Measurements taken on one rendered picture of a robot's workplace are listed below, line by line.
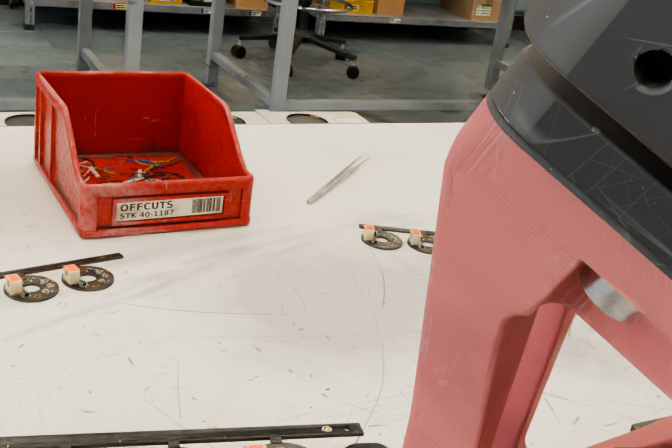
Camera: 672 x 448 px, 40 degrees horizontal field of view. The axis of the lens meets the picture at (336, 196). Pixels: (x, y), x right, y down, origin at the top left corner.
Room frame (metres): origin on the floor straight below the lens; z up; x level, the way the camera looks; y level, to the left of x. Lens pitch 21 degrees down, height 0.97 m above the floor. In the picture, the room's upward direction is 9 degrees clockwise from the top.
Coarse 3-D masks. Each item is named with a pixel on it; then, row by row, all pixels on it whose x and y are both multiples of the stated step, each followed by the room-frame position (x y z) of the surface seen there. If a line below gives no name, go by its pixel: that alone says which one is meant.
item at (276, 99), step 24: (216, 0) 3.28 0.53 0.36; (288, 0) 2.76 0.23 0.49; (504, 0) 3.93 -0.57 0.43; (216, 24) 3.29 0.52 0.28; (288, 24) 2.77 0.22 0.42; (504, 24) 3.92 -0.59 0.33; (216, 48) 3.29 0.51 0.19; (288, 48) 2.77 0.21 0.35; (504, 48) 3.93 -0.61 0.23; (216, 72) 3.30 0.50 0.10; (240, 72) 3.05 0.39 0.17; (288, 72) 2.78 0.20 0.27; (264, 96) 2.84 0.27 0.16
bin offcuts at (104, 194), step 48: (48, 96) 0.51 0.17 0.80; (96, 96) 0.56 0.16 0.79; (144, 96) 0.58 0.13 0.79; (192, 96) 0.58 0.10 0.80; (48, 144) 0.51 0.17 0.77; (96, 144) 0.56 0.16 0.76; (144, 144) 0.58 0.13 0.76; (192, 144) 0.57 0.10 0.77; (96, 192) 0.44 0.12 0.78; (144, 192) 0.46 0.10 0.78; (192, 192) 0.47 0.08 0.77; (240, 192) 0.49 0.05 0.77
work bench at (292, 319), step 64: (0, 128) 0.59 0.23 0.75; (256, 128) 0.68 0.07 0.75; (320, 128) 0.70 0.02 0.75; (384, 128) 0.73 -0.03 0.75; (448, 128) 0.76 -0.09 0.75; (0, 192) 0.49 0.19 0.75; (256, 192) 0.55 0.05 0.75; (384, 192) 0.58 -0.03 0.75; (0, 256) 0.41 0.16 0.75; (64, 256) 0.42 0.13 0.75; (128, 256) 0.43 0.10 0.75; (192, 256) 0.44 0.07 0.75; (256, 256) 0.45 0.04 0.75; (320, 256) 0.47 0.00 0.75; (384, 256) 0.48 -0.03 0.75; (0, 320) 0.35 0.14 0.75; (64, 320) 0.36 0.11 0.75; (128, 320) 0.37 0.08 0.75; (192, 320) 0.38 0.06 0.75; (256, 320) 0.38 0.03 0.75; (320, 320) 0.39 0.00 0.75; (384, 320) 0.40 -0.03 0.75; (576, 320) 0.44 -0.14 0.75; (0, 384) 0.30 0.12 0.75; (64, 384) 0.31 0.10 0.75; (128, 384) 0.32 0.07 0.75; (192, 384) 0.32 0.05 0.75; (256, 384) 0.33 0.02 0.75; (320, 384) 0.34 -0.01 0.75; (384, 384) 0.35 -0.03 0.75; (576, 384) 0.37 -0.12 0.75; (640, 384) 0.38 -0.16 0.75
